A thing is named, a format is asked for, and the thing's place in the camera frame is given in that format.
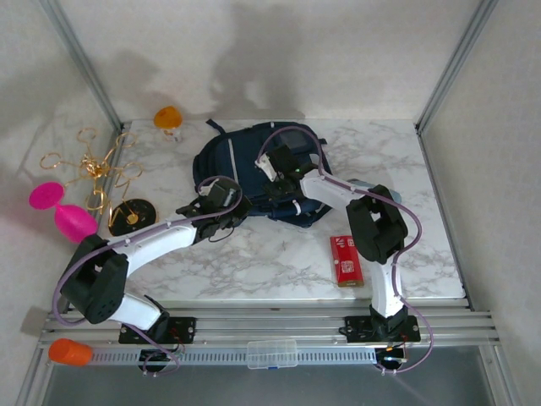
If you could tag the grey-blue pencil case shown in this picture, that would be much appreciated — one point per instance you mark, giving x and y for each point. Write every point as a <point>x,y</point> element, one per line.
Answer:
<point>359,182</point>

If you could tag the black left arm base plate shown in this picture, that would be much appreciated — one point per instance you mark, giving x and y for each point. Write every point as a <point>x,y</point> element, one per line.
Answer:
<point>186,327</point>

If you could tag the aluminium frame post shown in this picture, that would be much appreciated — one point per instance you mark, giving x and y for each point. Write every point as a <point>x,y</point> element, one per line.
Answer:
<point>456,63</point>
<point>84,67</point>

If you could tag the white bottle with orange lid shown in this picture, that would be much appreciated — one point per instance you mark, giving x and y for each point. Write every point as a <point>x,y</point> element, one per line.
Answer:
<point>168,119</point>

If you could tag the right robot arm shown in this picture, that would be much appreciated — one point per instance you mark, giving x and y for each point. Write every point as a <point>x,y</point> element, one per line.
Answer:
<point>334,190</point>

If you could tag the red box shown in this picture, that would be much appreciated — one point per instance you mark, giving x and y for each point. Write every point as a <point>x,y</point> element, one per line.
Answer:
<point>346,262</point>

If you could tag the small circuit board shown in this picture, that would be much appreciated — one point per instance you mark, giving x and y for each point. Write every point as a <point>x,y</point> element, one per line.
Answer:
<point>175,349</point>
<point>393,357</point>

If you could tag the aluminium side rail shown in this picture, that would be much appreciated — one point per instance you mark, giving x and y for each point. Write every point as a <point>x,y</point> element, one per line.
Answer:
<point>110,186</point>
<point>452,245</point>

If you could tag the aluminium rail frame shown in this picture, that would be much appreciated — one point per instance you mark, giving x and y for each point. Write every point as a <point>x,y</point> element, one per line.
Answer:
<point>270,321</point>

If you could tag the orange plastic cup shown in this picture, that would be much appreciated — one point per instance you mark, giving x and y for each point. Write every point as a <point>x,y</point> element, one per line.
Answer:
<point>69,352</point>

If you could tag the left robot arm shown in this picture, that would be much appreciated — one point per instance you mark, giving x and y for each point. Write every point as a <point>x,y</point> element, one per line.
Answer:
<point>152,243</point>

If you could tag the clear plastic organizer box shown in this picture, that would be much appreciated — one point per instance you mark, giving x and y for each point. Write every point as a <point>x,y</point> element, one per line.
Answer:
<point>272,354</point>

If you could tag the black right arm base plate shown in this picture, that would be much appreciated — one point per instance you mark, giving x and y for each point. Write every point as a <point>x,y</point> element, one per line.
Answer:
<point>359,327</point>

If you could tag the navy blue backpack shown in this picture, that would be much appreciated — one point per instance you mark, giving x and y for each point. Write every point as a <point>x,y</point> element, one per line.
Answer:
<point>220,156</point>

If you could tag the pink plastic goblet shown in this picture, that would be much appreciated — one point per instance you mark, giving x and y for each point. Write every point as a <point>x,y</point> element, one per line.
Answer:
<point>74,222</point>

